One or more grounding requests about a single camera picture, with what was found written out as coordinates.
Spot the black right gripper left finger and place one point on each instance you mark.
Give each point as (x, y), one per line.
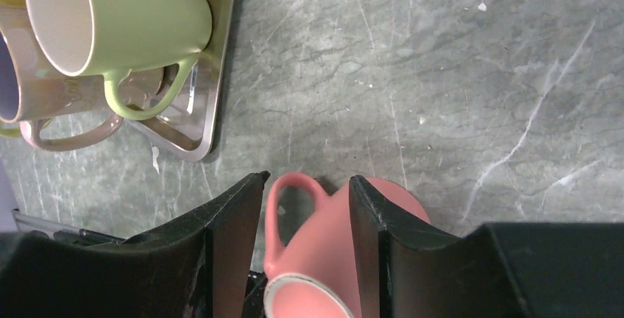
(195, 265)

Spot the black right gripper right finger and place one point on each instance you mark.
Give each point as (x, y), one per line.
(409, 268)

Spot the pink lidded cup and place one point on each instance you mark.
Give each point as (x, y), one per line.
(33, 91)

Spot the light green mug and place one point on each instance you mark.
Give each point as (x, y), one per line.
(114, 38)

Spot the lime green faceted mug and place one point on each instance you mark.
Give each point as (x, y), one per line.
(15, 132)

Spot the steel serving tray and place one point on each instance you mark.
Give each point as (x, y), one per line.
(188, 125)

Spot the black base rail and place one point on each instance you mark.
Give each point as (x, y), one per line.
(62, 233)

